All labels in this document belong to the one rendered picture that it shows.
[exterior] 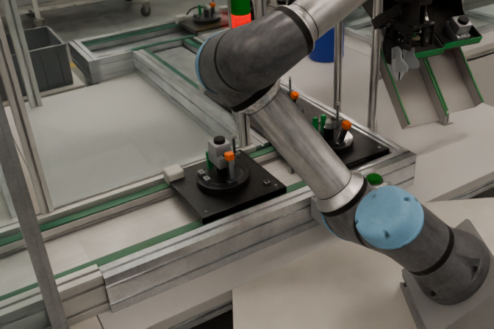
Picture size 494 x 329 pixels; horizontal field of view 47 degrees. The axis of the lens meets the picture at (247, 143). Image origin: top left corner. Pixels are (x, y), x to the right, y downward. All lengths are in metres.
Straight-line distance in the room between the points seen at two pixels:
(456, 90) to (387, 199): 0.83
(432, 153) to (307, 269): 0.66
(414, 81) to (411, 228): 0.79
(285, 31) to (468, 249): 0.54
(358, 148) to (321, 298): 0.50
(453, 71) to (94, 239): 1.17
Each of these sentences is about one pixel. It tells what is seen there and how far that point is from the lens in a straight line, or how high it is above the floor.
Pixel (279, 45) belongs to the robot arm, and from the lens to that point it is 0.92.
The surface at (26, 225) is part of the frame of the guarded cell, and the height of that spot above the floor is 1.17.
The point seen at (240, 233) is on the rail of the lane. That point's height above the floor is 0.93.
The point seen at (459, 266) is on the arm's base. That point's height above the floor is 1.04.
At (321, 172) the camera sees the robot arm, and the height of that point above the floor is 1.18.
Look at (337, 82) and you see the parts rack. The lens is 1.85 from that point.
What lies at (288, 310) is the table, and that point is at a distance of 1.27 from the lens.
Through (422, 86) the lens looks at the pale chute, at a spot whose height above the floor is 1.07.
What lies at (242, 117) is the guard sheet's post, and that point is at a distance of 1.60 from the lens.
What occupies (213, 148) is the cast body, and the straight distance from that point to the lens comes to 1.42.
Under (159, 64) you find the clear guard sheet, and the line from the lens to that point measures 1.45.
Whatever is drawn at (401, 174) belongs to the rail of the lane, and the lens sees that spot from 1.62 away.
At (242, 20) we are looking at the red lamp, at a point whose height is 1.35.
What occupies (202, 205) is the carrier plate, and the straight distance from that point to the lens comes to 1.40.
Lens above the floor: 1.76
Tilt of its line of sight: 29 degrees down
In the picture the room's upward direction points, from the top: 4 degrees counter-clockwise
